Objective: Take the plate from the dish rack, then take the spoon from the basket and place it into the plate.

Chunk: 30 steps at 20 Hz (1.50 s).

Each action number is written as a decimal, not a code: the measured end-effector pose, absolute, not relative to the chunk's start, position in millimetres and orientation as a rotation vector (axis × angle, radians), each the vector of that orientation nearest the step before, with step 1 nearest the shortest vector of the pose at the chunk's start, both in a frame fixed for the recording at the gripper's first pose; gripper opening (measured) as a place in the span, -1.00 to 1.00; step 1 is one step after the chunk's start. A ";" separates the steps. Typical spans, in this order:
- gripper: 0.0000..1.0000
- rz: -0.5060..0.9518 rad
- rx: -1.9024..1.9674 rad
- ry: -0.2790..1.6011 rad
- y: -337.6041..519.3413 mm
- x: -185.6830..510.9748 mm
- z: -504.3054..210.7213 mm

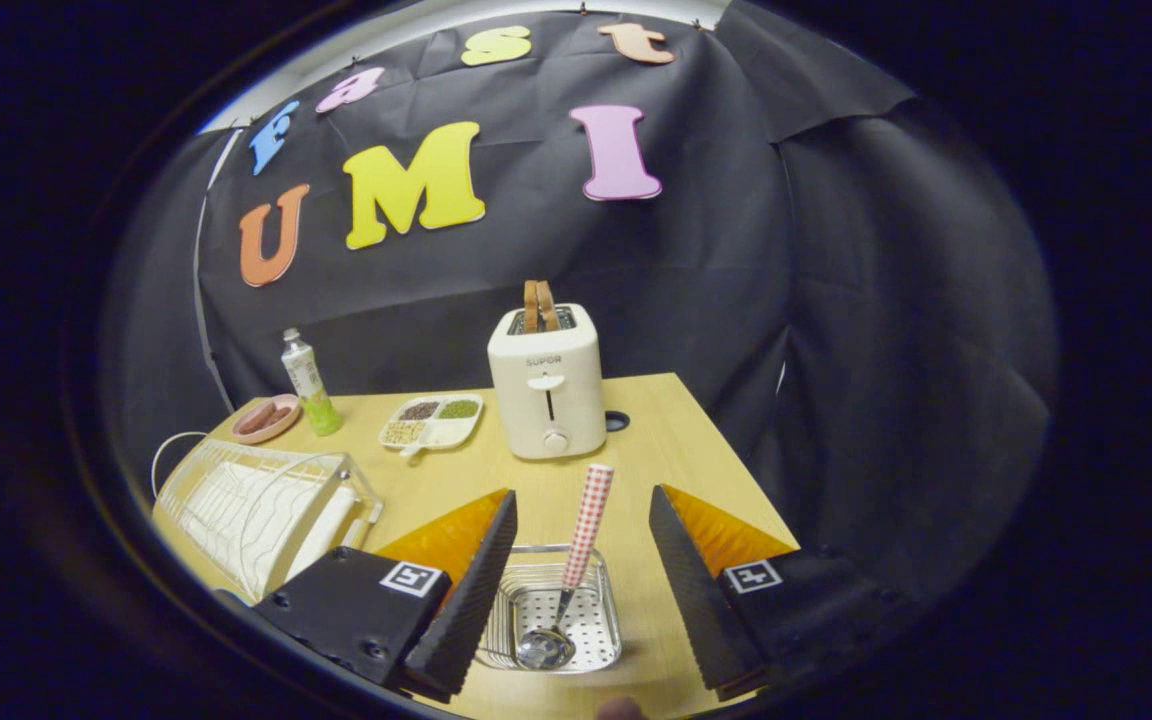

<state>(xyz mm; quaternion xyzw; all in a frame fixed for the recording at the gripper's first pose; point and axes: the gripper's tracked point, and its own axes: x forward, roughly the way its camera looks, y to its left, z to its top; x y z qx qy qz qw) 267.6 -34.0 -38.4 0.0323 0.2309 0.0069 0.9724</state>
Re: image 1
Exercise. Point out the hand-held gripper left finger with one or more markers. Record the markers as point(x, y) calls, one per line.
point(466, 620)

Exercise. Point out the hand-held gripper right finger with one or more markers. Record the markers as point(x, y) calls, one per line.
point(701, 600)

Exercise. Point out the pink plate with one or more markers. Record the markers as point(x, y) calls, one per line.
point(284, 432)

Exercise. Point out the white drip tray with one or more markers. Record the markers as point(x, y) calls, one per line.
point(326, 530)

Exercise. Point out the white divided tray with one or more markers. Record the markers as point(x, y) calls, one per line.
point(410, 450)

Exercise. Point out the black table grommet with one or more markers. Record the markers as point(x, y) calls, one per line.
point(617, 421)

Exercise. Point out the pile of yellow soybeans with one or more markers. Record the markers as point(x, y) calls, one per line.
point(404, 432)

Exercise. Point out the pile of green beans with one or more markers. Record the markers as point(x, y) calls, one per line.
point(458, 409)

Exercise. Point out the pile of dark red beans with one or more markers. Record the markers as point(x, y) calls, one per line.
point(419, 410)

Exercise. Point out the white toaster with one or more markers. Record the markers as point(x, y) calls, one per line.
point(546, 400)

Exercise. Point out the brown meat piece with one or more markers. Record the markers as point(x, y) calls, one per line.
point(256, 420)
point(279, 417)

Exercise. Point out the green drink bottle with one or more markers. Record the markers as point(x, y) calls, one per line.
point(306, 380)

